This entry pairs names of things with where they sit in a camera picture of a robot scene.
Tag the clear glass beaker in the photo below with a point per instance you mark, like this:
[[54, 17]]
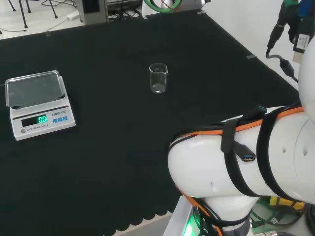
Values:
[[158, 81]]

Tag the black bench cloth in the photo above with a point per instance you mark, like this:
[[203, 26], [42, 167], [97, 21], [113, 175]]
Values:
[[103, 157]]

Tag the pale robot mounting plate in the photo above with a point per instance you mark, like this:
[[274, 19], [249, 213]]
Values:
[[180, 216]]

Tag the white electronic balance steel pan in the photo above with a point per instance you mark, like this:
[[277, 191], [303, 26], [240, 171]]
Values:
[[41, 115]]

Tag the grey metal cabinet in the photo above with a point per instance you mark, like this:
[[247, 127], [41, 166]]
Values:
[[94, 11]]

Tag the white power strip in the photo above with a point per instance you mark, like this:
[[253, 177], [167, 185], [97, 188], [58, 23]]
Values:
[[72, 16]]

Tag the black tripod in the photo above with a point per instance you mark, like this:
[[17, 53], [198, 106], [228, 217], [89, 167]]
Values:
[[24, 12]]

